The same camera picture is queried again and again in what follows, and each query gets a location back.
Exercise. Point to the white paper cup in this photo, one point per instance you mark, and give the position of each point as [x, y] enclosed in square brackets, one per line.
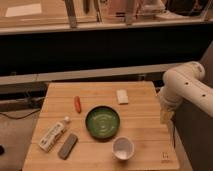
[123, 148]

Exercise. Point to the white tube with cap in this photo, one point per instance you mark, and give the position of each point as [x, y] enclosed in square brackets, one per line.
[53, 134]

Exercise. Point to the grey rectangular eraser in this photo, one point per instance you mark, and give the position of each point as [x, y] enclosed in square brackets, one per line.
[67, 147]

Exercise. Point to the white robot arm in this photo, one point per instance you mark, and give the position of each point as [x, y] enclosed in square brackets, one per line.
[184, 82]

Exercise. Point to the small orange carrot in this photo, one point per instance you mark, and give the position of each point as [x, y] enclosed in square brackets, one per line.
[77, 104]

